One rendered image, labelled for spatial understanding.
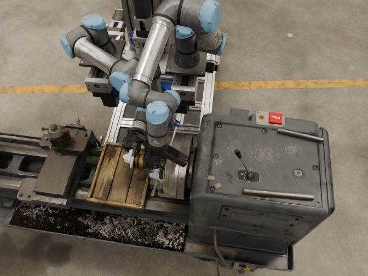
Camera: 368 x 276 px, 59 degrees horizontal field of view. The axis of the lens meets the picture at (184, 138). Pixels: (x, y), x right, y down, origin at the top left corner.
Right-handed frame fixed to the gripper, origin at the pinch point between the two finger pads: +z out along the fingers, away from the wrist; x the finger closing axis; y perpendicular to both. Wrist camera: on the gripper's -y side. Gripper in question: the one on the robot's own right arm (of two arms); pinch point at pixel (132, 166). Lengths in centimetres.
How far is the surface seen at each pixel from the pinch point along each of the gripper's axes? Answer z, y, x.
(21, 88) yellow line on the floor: -117, 159, -108
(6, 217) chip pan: 21, 83, -54
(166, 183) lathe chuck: 10.0, -19.1, 8.4
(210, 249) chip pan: 21, -44, -54
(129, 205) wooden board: 14.3, 0.8, -17.5
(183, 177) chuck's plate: 7.3, -26.7, 11.5
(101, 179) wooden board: 1.8, 19.9, -19.5
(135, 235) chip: 21, 0, -49
